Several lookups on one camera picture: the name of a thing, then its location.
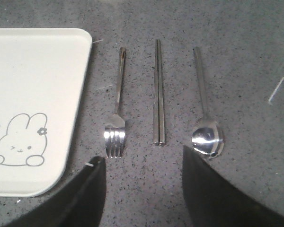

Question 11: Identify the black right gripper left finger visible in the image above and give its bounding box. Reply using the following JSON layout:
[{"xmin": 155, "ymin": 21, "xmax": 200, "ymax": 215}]
[{"xmin": 6, "ymin": 156, "xmax": 107, "ymax": 227}]

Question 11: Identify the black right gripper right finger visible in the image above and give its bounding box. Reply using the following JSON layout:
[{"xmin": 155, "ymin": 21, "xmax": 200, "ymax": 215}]
[{"xmin": 182, "ymin": 146, "xmax": 284, "ymax": 227}]

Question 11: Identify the silver metal spoon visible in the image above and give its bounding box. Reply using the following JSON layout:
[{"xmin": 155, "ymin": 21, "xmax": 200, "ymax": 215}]
[{"xmin": 191, "ymin": 47, "xmax": 225, "ymax": 158}]

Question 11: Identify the silver metal fork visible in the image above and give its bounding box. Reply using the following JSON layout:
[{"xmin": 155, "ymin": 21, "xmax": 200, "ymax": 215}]
[{"xmin": 103, "ymin": 47, "xmax": 126, "ymax": 158}]

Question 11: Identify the cream rabbit serving tray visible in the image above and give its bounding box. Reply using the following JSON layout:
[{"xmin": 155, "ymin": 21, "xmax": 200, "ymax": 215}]
[{"xmin": 0, "ymin": 28, "xmax": 92, "ymax": 197}]

